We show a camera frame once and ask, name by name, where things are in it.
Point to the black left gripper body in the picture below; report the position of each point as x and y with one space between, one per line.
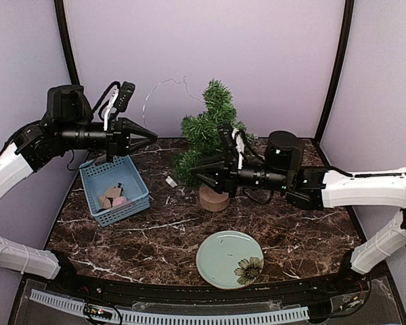
71 137

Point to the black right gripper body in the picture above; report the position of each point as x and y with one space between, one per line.
271 180

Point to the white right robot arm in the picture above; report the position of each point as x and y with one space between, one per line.
311 188

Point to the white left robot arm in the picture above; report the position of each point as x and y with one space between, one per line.
70 123

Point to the small green christmas tree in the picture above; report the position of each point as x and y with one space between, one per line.
201 133

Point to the white battery box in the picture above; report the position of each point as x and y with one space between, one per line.
170 181

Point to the blue plastic basket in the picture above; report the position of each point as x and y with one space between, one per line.
98 175

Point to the pink ornament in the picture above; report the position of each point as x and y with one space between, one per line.
118 201

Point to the tan wooden ornaments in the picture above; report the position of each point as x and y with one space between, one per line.
105 199

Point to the green flower plate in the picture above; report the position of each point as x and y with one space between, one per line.
230 260

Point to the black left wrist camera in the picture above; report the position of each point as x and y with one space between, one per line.
113 101

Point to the black frame post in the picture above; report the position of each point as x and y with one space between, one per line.
345 29
62 24

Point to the white cable duct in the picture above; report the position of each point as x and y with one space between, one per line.
161 313

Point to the black right frame post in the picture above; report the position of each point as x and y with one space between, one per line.
345 29

